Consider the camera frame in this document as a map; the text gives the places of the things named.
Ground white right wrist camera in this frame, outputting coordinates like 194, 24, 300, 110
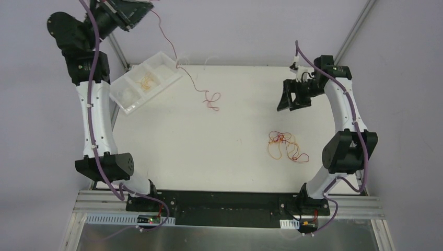
289, 62, 314, 82

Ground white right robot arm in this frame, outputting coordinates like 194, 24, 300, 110
276, 55, 378, 215

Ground white divided plastic tray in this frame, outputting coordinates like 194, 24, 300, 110
110, 52, 182, 115

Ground yellow thin cable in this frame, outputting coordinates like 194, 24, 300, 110
267, 131, 301, 162

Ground aluminium frame rail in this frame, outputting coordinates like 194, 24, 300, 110
61, 190, 395, 250

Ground red thin cable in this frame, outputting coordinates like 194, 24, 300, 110
149, 9, 222, 112

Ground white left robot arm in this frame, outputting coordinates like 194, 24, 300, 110
46, 1, 159, 212

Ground right controller board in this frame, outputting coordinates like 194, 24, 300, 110
298, 221, 318, 233

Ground orange thin cable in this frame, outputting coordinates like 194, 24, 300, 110
136, 72, 156, 93

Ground left controller board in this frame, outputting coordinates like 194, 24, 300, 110
137, 215, 161, 225

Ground controller board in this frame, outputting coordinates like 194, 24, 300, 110
298, 221, 318, 233
137, 215, 161, 225

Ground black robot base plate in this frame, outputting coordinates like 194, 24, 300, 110
125, 190, 330, 229

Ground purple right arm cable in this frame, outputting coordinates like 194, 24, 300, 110
295, 40, 371, 239

